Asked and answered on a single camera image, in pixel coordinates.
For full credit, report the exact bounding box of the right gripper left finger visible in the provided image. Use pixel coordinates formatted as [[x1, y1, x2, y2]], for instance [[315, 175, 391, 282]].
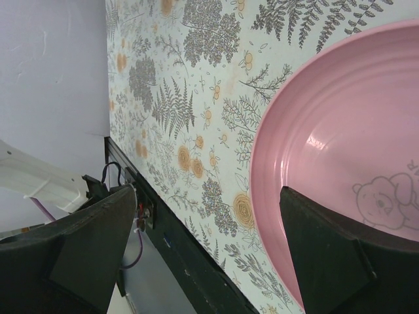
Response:
[[1, 185, 137, 313]]

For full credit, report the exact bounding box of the pink round plate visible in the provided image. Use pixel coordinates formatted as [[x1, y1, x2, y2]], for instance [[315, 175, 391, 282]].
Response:
[[249, 19, 418, 306]]

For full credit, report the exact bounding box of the floral patterned table mat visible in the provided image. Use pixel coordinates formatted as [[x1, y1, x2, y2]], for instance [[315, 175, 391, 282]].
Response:
[[105, 1, 418, 313]]

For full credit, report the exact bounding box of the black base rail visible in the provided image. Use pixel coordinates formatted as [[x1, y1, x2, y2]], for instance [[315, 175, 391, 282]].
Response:
[[104, 137, 257, 313]]

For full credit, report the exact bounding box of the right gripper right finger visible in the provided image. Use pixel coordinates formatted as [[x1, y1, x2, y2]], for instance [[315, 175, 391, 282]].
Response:
[[280, 186, 418, 313]]

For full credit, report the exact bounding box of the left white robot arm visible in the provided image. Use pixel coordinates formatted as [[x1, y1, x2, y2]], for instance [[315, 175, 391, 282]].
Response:
[[1, 141, 109, 213]]

